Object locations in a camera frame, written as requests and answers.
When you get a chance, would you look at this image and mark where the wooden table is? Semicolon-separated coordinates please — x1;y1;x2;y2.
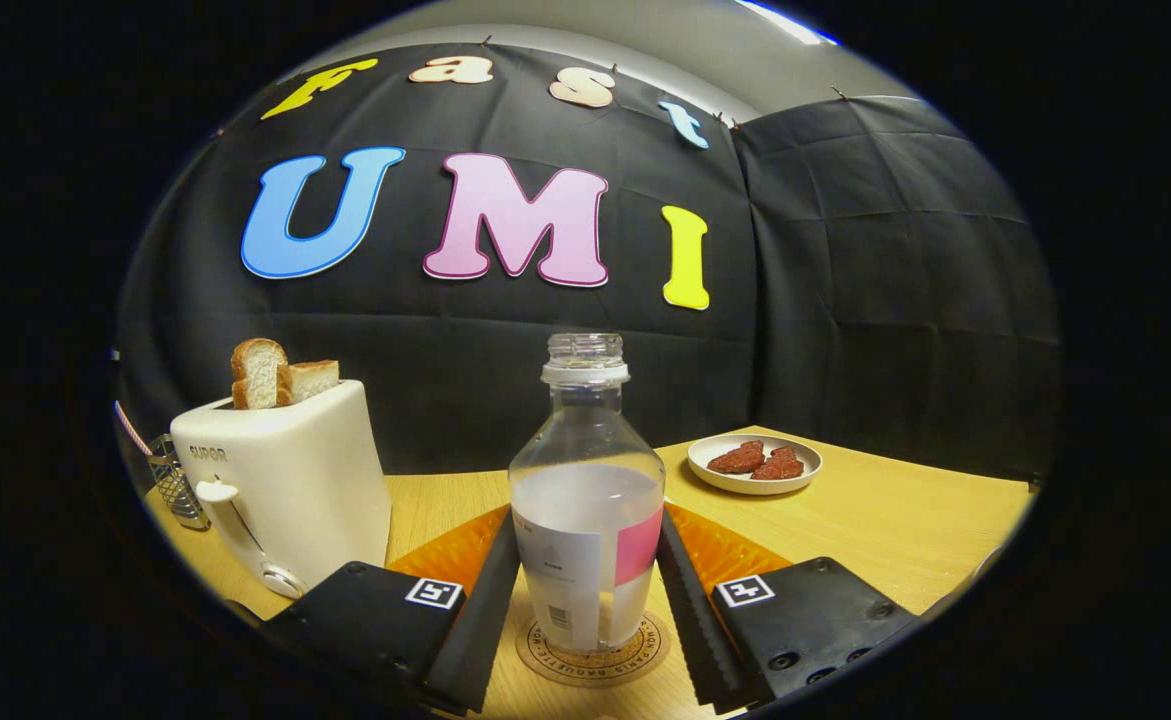
145;425;1036;720

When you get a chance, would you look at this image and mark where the round white plate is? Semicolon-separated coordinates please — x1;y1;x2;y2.
687;433;824;496

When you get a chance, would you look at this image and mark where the toasted bread slice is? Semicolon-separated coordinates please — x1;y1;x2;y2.
230;338;290;411
280;360;341;405

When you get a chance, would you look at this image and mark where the clear plastic juice bottle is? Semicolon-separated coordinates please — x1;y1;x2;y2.
508;333;667;655

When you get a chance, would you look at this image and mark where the red meat piece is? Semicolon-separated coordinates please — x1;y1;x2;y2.
751;446;805;481
707;440;766;475

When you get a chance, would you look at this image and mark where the round wooden coaster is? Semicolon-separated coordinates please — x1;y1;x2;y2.
515;610;672;689

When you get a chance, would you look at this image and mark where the cream toaster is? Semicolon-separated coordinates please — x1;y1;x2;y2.
170;378;393;601

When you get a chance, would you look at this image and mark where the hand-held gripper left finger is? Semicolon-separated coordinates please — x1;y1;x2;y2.
260;505;523;716

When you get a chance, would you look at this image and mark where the clear glass jar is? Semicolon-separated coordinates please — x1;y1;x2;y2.
148;434;211;531

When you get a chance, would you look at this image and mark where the pink striped straw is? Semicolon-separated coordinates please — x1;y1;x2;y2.
113;400;154;458

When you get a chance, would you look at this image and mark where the black backdrop cloth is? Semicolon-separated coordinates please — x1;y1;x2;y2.
115;42;1061;481

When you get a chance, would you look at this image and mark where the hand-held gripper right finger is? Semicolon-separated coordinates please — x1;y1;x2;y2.
655;503;931;716

